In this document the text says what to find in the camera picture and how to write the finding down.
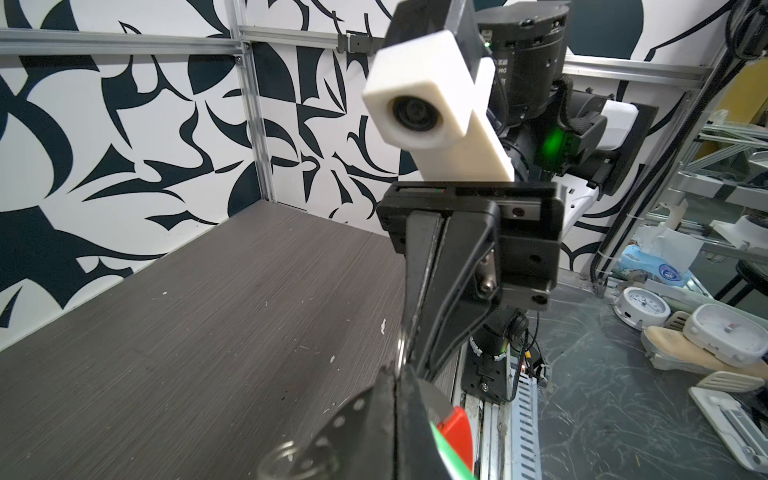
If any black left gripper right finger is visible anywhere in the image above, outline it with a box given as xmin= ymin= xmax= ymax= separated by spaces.
xmin=395 ymin=366 xmax=450 ymax=480

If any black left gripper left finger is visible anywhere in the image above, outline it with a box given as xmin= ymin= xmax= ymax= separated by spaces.
xmin=337 ymin=368 xmax=396 ymax=479

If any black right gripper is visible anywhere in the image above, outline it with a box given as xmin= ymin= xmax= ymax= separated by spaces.
xmin=377 ymin=181 xmax=566 ymax=378

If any green capped key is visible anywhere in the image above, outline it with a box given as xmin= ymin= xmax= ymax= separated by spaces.
xmin=430 ymin=424 xmax=474 ymax=480

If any red capped key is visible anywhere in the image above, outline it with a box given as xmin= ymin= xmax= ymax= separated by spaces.
xmin=437 ymin=406 xmax=474 ymax=474

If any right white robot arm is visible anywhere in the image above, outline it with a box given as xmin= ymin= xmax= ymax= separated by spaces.
xmin=362 ymin=1 xmax=654 ymax=380

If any blue white tissue pack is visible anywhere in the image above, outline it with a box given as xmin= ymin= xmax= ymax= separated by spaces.
xmin=612 ymin=244 xmax=692 ymax=287

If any white round alarm clock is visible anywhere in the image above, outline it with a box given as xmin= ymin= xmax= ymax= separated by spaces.
xmin=613 ymin=287 xmax=672 ymax=331

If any beige shoe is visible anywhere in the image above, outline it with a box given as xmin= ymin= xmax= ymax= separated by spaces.
xmin=640 ymin=326 xmax=767 ymax=380

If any white square alarm clock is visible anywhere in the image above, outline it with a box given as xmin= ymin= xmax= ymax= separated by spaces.
xmin=683 ymin=304 xmax=767 ymax=368

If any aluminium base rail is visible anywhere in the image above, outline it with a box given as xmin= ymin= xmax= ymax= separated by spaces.
xmin=456 ymin=391 xmax=513 ymax=480

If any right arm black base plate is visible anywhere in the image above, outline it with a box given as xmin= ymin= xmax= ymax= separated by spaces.
xmin=461 ymin=308 xmax=530 ymax=404

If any white slotted cable duct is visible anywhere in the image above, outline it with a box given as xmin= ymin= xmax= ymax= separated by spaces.
xmin=504 ymin=371 xmax=542 ymax=480

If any grey wall hook rack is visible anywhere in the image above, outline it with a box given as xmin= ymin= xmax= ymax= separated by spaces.
xmin=332 ymin=11 xmax=385 ymax=57

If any right aluminium corner post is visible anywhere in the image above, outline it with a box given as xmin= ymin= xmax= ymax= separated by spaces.
xmin=229 ymin=0 xmax=278 ymax=203

